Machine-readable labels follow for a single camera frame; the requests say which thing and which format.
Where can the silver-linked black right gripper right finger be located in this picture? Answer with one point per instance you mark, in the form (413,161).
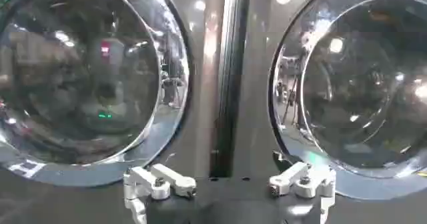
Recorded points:
(305,180)

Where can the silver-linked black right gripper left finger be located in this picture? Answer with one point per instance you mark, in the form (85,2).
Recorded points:
(154,182)

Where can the round glass dryer door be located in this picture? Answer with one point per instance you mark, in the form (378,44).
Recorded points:
(357,88)
(80,78)

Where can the grey dryer with round door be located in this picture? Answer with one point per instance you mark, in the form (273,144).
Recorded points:
(257,78)
(203,78)

